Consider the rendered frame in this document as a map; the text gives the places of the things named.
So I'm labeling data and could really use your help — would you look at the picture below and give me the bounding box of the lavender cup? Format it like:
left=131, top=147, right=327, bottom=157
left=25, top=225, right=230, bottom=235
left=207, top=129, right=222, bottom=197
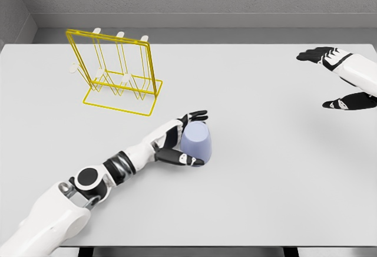
left=180, top=121, right=213, bottom=167

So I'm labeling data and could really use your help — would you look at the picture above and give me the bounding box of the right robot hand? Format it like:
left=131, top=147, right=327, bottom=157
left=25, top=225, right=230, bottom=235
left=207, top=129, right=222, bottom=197
left=296, top=47, right=377, bottom=111

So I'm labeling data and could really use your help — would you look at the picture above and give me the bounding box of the yellow wire cup holder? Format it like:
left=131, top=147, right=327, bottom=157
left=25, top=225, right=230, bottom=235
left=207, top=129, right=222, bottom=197
left=65, top=27, right=164, bottom=117

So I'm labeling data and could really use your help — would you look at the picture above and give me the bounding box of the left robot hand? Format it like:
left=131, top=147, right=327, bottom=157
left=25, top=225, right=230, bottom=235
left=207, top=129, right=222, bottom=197
left=144, top=110, right=209, bottom=167

